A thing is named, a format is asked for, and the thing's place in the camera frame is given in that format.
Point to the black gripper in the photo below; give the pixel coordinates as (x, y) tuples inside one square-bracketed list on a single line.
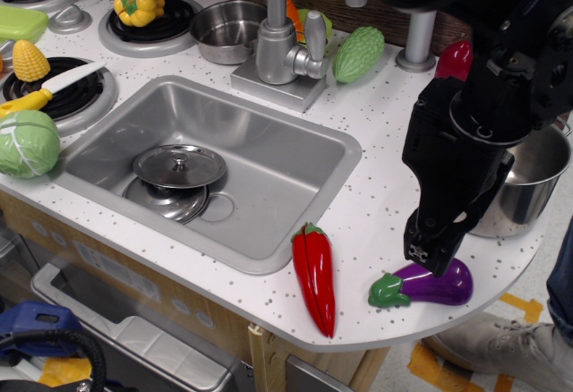
[(457, 175)]

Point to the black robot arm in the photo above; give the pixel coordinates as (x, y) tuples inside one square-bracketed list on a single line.
[(521, 76)]

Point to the purple toy eggplant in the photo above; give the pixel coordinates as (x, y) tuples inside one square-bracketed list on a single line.
[(416, 284)]

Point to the large steel pot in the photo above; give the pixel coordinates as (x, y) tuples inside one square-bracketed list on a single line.
[(540, 161)]

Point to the upper steel pot lid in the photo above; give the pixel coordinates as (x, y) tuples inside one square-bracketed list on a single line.
[(179, 166)]

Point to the small steel pot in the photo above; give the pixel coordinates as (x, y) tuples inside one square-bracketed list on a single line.
[(227, 32)]

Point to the red toy chili pepper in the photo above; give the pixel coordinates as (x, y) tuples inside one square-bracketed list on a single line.
[(313, 263)]

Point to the blue jeans leg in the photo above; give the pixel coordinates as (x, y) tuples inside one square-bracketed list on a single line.
[(559, 287)]

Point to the grey shoe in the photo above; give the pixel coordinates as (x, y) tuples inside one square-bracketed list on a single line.
[(490, 344)]

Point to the green toy bitter gourd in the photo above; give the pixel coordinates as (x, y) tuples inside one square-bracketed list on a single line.
[(361, 50)]

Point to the grey toy sink basin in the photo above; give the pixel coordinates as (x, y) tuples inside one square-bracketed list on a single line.
[(279, 171)]

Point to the grey toy faucet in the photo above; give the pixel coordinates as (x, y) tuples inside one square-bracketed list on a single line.
[(283, 71)]

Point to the orange toy carrot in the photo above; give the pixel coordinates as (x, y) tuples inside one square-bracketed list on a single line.
[(293, 14)]

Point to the black stove burner rear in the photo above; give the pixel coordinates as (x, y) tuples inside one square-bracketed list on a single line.
[(167, 35)]

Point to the black stove burner front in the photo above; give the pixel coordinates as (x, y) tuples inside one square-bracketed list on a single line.
[(78, 106)]

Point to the yellow toy bell pepper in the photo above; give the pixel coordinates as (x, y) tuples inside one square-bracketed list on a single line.
[(139, 13)]

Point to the green toy cabbage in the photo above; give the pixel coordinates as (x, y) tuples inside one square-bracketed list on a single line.
[(30, 144)]

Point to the blue clamp tool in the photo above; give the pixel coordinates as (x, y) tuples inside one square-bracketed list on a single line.
[(30, 317)]

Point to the yellow white toy knife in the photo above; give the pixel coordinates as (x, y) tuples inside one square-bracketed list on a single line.
[(38, 99)]

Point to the yellow toy corn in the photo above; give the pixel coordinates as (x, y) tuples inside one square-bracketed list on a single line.
[(29, 63)]

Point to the lime green plastic box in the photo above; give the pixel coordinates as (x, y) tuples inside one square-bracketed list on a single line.
[(18, 23)]

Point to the grey support post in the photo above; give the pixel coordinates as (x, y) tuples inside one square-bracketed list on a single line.
[(417, 56)]

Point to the grey oven door handle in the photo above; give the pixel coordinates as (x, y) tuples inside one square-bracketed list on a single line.
[(143, 349)]

